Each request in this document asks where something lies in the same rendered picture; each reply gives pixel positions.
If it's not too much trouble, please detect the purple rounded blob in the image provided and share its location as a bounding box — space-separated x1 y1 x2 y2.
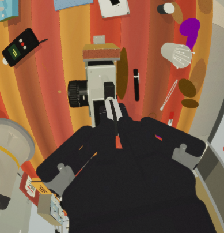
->
179 18 201 50

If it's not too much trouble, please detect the white panel with red mark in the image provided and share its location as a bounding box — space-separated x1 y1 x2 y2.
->
210 110 224 164

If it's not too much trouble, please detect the tan box with blue front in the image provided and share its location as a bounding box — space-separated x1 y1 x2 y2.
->
37 193 67 227

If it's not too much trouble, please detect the light blue box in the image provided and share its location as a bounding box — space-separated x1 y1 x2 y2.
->
0 0 20 24

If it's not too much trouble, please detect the black camera lens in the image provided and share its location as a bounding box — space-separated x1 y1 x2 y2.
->
67 80 89 108

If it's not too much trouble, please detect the black meter with green screen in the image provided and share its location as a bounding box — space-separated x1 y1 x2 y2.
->
1 28 48 67

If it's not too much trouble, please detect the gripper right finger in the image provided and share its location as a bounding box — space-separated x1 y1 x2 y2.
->
110 97 207 171

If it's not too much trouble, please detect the light blue paper sheet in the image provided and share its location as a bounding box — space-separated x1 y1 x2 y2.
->
53 0 94 12

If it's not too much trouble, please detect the brown cradle block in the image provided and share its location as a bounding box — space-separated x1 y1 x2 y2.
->
82 43 121 62

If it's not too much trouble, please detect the orange striped box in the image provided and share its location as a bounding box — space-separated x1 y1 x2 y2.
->
31 177 55 195

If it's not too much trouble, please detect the black canister with white cap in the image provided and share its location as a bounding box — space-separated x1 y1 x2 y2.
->
157 2 175 16

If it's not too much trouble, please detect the black pen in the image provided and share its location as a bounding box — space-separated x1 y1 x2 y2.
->
132 68 140 102

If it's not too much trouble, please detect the white cup of swabs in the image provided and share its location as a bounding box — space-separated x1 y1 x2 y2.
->
160 42 195 69

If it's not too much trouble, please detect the white box with black rectangle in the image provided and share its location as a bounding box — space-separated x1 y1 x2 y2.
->
98 0 130 18

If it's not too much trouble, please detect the grey end stop plate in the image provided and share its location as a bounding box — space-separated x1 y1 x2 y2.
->
93 35 106 45

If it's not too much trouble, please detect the red and white small tube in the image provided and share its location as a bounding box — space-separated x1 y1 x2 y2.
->
168 111 175 127

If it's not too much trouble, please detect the silver and black camera body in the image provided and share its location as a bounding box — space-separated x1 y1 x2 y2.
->
85 60 118 129

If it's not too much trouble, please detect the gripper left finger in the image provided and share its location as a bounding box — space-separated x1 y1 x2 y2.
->
35 97 119 194

